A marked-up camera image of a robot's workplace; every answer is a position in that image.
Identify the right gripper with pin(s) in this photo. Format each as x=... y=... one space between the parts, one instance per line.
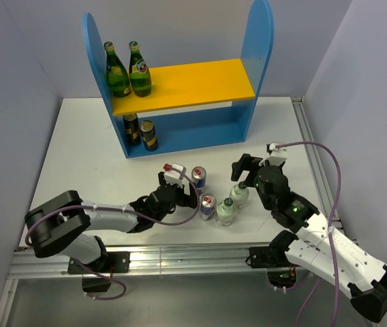
x=246 y=162

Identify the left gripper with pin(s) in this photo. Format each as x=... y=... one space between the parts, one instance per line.
x=187 y=199

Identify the red bull can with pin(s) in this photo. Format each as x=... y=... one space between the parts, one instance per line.
x=207 y=206
x=198 y=176

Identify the black gold can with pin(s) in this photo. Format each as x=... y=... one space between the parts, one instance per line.
x=149 y=138
x=132 y=129

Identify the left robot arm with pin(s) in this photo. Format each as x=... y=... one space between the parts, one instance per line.
x=63 y=224

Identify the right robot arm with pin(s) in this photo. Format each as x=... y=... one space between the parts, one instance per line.
x=308 y=241

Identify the blue and yellow shelf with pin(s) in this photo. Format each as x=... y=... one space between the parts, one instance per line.
x=194 y=105

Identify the rear clear glass bottle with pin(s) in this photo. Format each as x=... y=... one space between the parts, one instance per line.
x=239 y=194

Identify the clear glass bottle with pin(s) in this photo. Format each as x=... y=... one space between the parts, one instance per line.
x=225 y=212
x=239 y=194

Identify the front clear glass bottle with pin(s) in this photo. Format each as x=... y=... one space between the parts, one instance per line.
x=225 y=212

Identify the green bottle red label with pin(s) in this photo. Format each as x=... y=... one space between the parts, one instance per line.
x=139 y=74

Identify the green bottle yellow label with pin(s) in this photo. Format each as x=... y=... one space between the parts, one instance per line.
x=117 y=76

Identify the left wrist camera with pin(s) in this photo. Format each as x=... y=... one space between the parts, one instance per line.
x=172 y=174

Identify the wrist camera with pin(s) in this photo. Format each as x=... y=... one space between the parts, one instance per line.
x=172 y=174
x=276 y=156

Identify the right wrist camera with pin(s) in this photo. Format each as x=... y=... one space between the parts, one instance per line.
x=276 y=156

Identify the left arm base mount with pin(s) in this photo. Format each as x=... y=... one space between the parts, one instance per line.
x=96 y=280

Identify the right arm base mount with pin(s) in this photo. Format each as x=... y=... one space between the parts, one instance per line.
x=280 y=272

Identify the aluminium front rail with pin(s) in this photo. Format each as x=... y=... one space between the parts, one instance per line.
x=144 y=261

